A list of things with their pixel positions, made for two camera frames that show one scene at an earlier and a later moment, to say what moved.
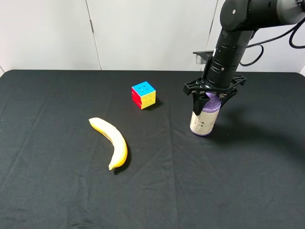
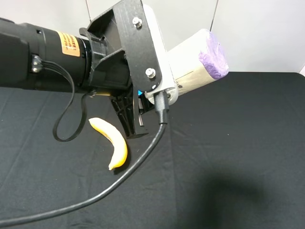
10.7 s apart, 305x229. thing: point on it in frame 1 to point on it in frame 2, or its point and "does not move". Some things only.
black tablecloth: x=55 y=164 does not move
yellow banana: x=120 y=149 does not move
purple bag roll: x=202 y=124 to x=198 y=61
